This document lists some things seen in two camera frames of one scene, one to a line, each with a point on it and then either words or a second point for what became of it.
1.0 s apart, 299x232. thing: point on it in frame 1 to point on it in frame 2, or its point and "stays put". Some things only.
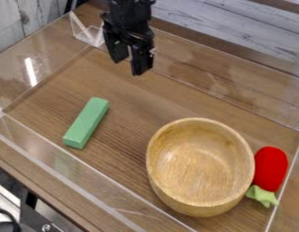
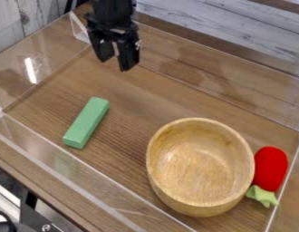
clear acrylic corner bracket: (91, 34) stays put
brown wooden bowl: (200, 166) stays put
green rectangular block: (86, 122) stays put
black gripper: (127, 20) to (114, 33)
